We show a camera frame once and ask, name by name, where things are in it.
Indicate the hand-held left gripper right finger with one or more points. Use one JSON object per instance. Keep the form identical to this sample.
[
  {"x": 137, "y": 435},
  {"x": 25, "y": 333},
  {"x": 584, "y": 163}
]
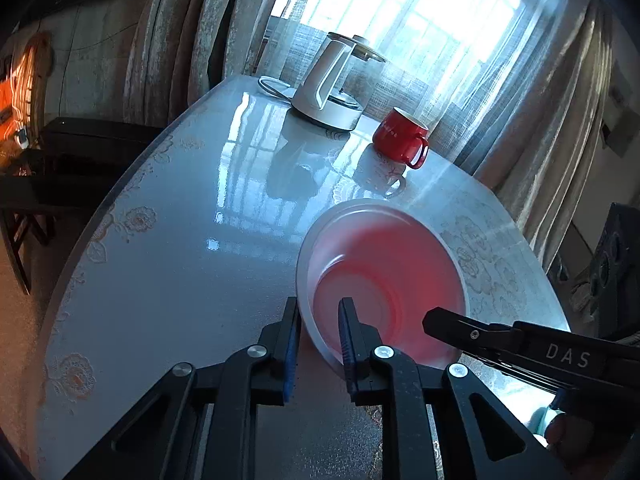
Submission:
[{"x": 346, "y": 340}]

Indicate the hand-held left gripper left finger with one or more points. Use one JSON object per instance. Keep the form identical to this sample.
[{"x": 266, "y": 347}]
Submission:
[{"x": 290, "y": 355}]

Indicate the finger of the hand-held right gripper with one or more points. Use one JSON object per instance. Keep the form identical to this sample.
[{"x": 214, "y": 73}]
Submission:
[
  {"x": 460, "y": 330},
  {"x": 525, "y": 371}
]

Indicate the teal plate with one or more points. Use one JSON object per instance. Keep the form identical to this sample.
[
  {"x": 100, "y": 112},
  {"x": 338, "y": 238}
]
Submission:
[{"x": 537, "y": 420}]

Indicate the red bowl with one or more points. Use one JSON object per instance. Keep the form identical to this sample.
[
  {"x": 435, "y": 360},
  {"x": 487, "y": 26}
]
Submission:
[{"x": 390, "y": 260}]

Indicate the person's right hand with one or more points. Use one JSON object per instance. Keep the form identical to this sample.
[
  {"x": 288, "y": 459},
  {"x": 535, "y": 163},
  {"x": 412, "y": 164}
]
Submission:
[{"x": 562, "y": 432}]

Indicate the patterned tablecloth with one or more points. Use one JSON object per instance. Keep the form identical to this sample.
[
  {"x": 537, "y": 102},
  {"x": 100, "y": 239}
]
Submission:
[{"x": 175, "y": 260}]

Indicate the beige heavy curtain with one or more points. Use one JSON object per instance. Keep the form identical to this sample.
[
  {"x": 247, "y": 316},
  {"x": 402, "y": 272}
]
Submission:
[
  {"x": 190, "y": 35},
  {"x": 550, "y": 160}
]

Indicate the red mug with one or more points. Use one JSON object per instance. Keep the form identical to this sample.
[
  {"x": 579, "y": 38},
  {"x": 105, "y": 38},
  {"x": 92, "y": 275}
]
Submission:
[{"x": 395, "y": 135}]

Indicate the sheer white curtain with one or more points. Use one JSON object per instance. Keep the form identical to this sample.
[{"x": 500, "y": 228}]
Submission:
[{"x": 435, "y": 90}]

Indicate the white electric kettle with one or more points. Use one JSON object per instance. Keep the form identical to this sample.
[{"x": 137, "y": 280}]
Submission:
[{"x": 320, "y": 95}]

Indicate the large barred window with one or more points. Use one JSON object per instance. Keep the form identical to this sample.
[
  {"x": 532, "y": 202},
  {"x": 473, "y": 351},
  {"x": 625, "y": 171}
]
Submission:
[{"x": 450, "y": 10}]

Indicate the orange glowing heater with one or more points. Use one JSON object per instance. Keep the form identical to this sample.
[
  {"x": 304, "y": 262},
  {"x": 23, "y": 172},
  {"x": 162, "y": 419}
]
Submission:
[{"x": 12, "y": 110}]

